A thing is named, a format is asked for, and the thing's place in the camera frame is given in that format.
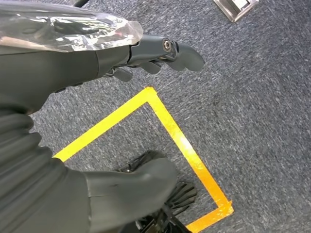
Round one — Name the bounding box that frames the yellow floor tape square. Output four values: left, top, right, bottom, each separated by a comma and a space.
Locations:
52, 86, 234, 233

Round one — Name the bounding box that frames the black robot foot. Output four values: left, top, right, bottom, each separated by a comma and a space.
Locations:
116, 150, 198, 233

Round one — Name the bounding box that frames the silver floor socket white insert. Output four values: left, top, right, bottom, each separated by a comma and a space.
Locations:
213, 0, 259, 23

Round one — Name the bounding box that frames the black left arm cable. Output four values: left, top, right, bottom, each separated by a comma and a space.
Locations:
72, 0, 91, 8

